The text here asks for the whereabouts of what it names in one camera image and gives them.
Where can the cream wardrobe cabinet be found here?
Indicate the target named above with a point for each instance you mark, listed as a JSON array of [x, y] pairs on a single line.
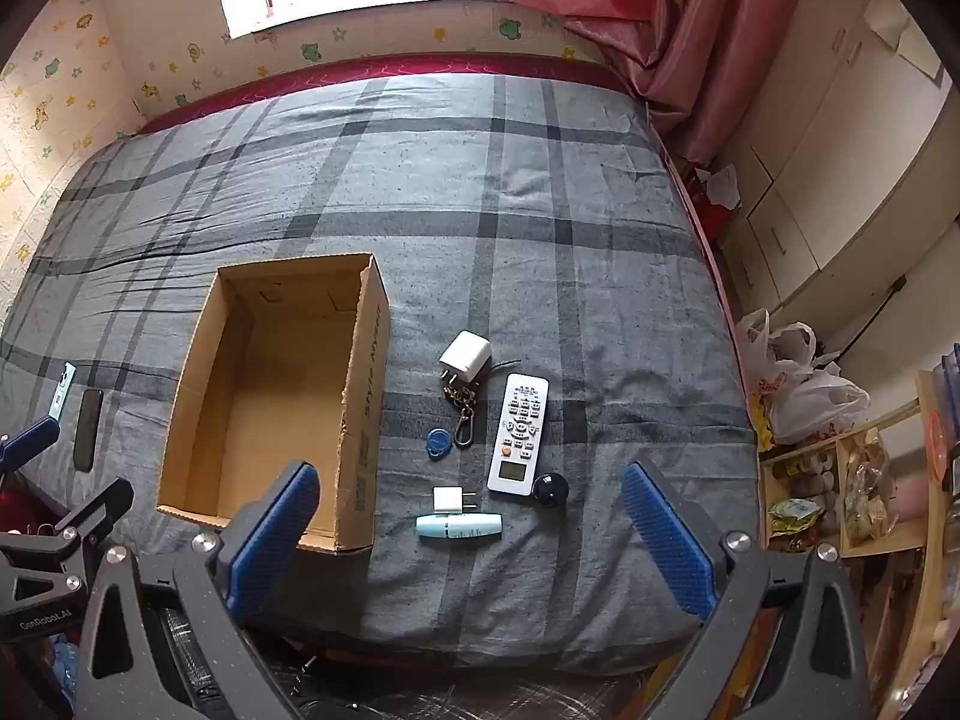
[[825, 165]]

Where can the wooden shelf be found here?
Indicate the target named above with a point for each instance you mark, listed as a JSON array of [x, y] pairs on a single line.
[[885, 510]]

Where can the pink curtain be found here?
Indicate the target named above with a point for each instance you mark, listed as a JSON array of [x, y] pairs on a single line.
[[675, 30]]

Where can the yellow green snack packet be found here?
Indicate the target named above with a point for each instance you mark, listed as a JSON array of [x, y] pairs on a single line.
[[795, 517]]

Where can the black phone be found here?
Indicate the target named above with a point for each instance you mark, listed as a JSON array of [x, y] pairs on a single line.
[[86, 427]]

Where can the large white charger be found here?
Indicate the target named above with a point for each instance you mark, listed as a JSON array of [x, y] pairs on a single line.
[[465, 360]]

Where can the light blue bottle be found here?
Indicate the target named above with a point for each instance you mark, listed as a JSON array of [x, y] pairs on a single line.
[[457, 525]]

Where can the black round cap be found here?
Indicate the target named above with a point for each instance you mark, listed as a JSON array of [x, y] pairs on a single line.
[[551, 486]]

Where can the brown cardboard box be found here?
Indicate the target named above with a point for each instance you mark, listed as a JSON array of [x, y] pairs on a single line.
[[270, 405]]

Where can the small white charger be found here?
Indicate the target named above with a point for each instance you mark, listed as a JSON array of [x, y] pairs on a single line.
[[448, 499]]

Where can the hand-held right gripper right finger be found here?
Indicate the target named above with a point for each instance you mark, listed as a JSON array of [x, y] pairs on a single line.
[[667, 540]]

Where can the white remote control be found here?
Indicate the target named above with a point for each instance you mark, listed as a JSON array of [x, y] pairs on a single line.
[[520, 435]]

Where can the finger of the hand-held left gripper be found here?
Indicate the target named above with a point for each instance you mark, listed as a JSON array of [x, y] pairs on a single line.
[[97, 510], [30, 439]]

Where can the white paper sheet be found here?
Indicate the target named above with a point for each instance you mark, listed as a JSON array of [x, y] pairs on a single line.
[[904, 22]]

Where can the blue key fob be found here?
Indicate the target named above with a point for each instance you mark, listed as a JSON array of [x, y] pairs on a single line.
[[435, 442]]

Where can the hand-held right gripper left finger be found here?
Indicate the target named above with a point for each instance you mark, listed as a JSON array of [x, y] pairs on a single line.
[[270, 540]]

